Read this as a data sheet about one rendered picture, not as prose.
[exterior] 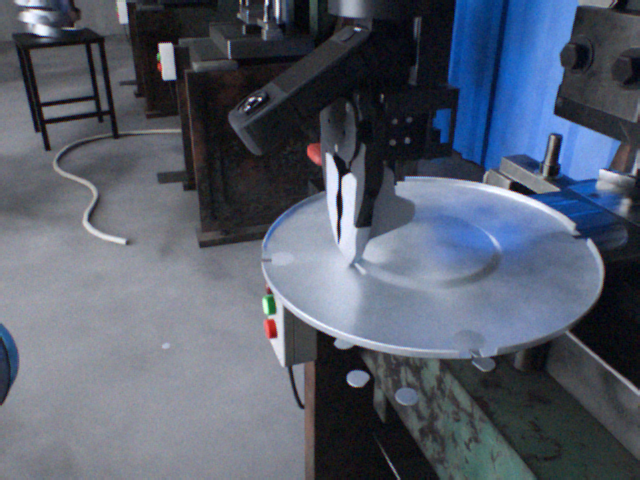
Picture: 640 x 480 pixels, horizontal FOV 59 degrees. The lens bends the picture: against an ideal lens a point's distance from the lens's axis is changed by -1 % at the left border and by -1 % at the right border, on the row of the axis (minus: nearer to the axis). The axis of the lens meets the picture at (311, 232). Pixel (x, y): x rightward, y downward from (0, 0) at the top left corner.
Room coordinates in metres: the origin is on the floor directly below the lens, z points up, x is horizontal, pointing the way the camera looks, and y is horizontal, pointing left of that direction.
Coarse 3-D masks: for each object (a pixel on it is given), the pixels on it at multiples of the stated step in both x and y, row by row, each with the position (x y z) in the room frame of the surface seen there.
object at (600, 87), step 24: (600, 0) 0.54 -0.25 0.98; (624, 0) 0.53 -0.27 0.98; (576, 24) 0.53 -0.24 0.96; (600, 24) 0.51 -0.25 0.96; (624, 24) 0.48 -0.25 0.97; (576, 48) 0.51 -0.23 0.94; (600, 48) 0.50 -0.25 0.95; (624, 48) 0.48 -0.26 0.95; (576, 72) 0.52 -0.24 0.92; (600, 72) 0.50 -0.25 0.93; (624, 72) 0.46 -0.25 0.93; (576, 96) 0.52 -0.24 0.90; (600, 96) 0.49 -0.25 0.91; (624, 96) 0.47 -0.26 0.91
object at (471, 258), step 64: (448, 192) 0.56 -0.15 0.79; (512, 192) 0.54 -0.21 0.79; (320, 256) 0.43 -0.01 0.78; (384, 256) 0.42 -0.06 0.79; (448, 256) 0.42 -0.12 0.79; (512, 256) 0.42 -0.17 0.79; (576, 256) 0.42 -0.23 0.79; (320, 320) 0.34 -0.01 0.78; (384, 320) 0.34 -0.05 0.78; (448, 320) 0.34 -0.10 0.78; (512, 320) 0.34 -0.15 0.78; (576, 320) 0.33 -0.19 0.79
